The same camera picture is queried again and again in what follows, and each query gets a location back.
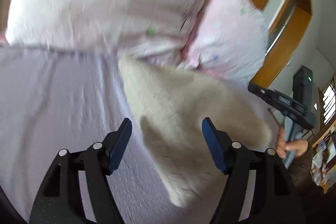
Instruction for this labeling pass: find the beige cable-knit sweater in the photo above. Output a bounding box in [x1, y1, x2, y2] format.
[118, 57, 276, 207]

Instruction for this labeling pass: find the person's right hand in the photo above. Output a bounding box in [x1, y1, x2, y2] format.
[276, 126, 309, 159]

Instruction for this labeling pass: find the cluttered wooden shelf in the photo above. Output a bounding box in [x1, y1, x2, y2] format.
[301, 77, 336, 195]

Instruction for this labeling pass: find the pink pillow with flowers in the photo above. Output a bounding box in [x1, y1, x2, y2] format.
[182, 0, 268, 86]

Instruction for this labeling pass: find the lilac bed sheet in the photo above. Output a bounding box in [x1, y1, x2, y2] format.
[1, 47, 227, 223]

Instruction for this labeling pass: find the pink pillow with tree print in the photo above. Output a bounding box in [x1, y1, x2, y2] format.
[5, 0, 205, 56]

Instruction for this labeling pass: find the wooden headboard frame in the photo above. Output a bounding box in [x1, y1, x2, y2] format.
[251, 0, 312, 88]

